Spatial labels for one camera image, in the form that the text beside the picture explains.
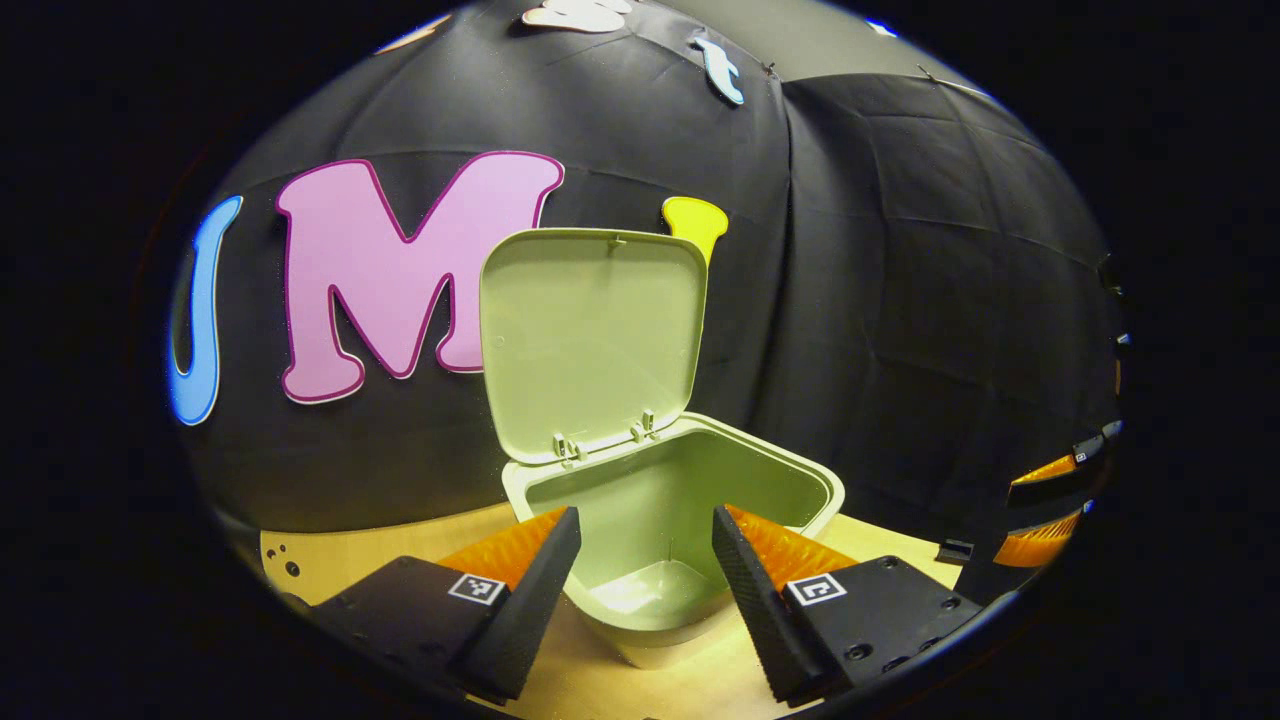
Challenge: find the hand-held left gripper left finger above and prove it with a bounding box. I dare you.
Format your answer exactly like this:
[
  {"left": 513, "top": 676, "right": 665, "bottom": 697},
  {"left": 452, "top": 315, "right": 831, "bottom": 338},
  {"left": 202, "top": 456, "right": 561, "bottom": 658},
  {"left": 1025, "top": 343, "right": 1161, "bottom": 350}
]
[{"left": 300, "top": 505, "right": 583, "bottom": 703}]

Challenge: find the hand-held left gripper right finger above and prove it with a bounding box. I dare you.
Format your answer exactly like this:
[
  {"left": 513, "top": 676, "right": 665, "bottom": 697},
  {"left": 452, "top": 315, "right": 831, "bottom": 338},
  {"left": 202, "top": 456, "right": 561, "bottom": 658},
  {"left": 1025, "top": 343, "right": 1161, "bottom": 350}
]
[{"left": 712, "top": 503, "right": 986, "bottom": 706}]

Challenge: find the green desktop garbage bin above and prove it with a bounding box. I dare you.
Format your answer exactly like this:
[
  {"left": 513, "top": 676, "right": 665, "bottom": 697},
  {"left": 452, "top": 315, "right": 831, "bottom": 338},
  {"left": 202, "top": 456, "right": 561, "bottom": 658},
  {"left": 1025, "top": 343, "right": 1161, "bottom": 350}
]
[{"left": 479, "top": 228, "right": 846, "bottom": 669}]

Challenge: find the wooden desktop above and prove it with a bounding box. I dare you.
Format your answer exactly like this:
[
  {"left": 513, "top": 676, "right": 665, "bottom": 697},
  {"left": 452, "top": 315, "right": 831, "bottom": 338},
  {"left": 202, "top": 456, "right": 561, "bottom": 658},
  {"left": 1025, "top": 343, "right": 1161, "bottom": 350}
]
[{"left": 258, "top": 500, "right": 961, "bottom": 716}]

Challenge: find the black backdrop cloth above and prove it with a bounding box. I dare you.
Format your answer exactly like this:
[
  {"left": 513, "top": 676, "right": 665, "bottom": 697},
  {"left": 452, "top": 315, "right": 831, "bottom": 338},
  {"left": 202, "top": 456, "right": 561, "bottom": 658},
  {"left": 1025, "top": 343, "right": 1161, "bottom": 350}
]
[{"left": 165, "top": 0, "right": 1126, "bottom": 601}]

